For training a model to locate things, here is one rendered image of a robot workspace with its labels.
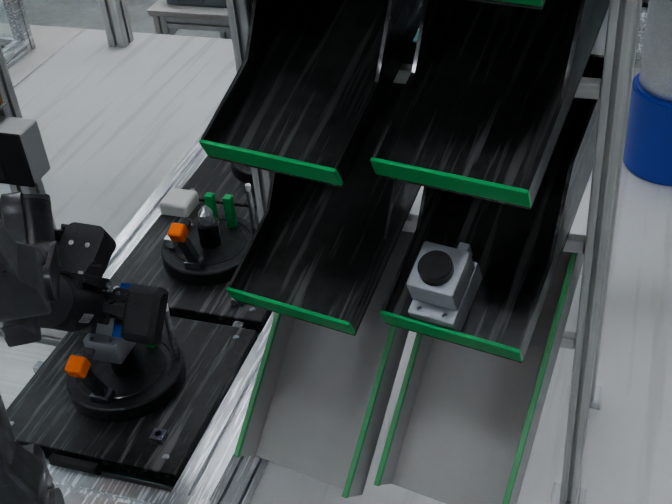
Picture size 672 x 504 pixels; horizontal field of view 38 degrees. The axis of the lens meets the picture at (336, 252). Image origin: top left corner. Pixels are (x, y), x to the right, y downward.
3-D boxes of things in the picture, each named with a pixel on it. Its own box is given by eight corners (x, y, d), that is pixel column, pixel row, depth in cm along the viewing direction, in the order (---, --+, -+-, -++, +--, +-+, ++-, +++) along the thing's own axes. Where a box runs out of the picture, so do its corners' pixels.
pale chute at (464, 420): (511, 527, 93) (500, 531, 89) (388, 482, 99) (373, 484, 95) (587, 249, 95) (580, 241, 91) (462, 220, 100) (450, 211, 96)
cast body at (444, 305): (458, 339, 85) (445, 304, 79) (413, 326, 87) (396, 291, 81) (490, 258, 88) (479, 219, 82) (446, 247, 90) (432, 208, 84)
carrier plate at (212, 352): (177, 486, 105) (174, 473, 104) (-9, 445, 112) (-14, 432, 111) (258, 341, 123) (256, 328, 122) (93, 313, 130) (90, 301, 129)
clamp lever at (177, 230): (198, 266, 129) (180, 236, 123) (185, 264, 129) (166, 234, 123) (207, 243, 131) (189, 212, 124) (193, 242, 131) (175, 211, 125)
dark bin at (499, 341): (522, 364, 83) (512, 328, 77) (384, 324, 88) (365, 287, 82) (615, 106, 93) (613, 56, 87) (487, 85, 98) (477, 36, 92)
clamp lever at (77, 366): (105, 401, 110) (78, 372, 104) (90, 398, 110) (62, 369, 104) (117, 372, 112) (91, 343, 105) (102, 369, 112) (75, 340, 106)
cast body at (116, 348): (121, 365, 110) (108, 318, 106) (87, 359, 111) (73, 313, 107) (154, 318, 116) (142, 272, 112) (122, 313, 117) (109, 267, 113)
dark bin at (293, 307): (355, 337, 87) (333, 300, 81) (234, 300, 92) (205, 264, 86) (462, 94, 97) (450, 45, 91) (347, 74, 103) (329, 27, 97)
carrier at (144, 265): (262, 333, 124) (250, 256, 117) (99, 306, 131) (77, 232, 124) (322, 226, 142) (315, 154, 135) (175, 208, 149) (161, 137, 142)
